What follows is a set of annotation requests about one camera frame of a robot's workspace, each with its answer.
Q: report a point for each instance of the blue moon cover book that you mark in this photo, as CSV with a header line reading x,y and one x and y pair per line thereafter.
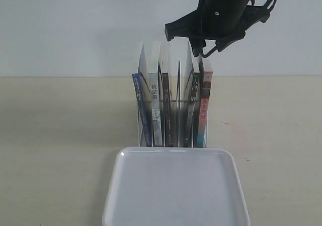
x,y
141,86

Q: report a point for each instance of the clear acrylic book rack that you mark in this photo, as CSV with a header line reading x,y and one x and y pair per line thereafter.
x,y
177,107

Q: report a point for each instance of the white plastic tray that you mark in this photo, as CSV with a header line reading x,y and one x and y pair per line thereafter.
x,y
174,186

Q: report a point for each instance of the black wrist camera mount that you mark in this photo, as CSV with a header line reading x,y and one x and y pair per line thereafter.
x,y
186,26

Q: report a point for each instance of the dark brown spine book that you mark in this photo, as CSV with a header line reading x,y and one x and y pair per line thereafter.
x,y
164,63

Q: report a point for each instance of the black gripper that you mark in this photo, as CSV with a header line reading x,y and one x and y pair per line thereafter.
x,y
226,21

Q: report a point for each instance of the pink red spine book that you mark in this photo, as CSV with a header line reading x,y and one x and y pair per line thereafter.
x,y
206,73

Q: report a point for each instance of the black green spine book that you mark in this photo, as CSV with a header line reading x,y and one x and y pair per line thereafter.
x,y
191,84

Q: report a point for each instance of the grey white spine book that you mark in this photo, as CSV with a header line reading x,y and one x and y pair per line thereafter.
x,y
153,75

